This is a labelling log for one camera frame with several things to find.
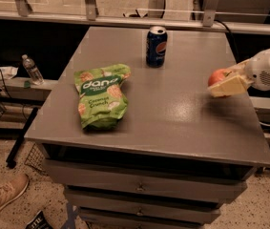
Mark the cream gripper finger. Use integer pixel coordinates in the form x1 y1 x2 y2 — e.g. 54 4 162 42
226 60 248 74
208 74 252 97

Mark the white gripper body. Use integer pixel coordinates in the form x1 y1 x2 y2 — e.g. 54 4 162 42
245 49 270 91

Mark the red apple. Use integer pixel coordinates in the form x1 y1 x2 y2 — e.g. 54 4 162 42
208 69 231 87

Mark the blue pepsi can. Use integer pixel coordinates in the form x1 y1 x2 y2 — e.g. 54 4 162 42
146 26 168 68

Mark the grey drawer cabinet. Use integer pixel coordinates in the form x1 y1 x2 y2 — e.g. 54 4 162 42
26 27 270 229

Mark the green snack bag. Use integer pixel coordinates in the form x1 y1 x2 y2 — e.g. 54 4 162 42
73 64 131 130

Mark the clear plastic water bottle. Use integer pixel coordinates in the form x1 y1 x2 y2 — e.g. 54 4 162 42
22 54 44 85

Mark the low grey side shelf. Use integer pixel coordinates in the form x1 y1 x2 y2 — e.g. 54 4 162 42
0 77 57 139

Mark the black printed bag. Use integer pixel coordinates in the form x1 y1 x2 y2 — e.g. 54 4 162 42
25 211 53 229

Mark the tan sneaker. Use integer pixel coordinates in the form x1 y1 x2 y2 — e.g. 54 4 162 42
0 173 31 219

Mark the wire mesh basket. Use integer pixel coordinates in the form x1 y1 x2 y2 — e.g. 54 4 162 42
25 144 47 177

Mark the metal window rail frame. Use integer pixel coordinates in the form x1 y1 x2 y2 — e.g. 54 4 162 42
0 0 270 34

